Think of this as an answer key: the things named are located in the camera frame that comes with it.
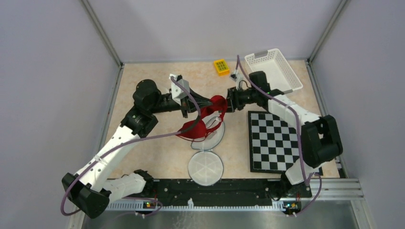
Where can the red satin bra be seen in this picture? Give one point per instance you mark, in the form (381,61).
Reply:
(211,119)

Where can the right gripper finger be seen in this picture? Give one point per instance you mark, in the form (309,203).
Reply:
(230,95)
(230,107)

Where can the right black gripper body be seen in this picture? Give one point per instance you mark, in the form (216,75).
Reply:
(243,98)

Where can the white toothed cable strip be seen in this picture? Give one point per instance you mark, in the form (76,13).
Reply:
(140,205)

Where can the yellow toy block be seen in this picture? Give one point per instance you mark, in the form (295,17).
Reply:
(221,67)

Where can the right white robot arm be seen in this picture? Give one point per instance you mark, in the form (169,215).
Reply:
(319,140)

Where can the black white checkerboard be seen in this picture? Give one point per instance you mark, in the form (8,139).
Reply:
(273,144)

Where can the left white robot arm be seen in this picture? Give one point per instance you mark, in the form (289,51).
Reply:
(90,189)

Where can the white plastic basket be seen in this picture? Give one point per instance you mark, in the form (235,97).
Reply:
(279,73)

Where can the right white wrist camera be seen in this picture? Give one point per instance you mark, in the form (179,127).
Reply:
(236,77)

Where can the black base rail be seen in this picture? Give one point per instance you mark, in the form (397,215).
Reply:
(224,193)

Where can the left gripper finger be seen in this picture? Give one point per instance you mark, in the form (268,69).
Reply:
(199,98)
(192,107)

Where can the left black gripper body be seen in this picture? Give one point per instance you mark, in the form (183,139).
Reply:
(174,105)

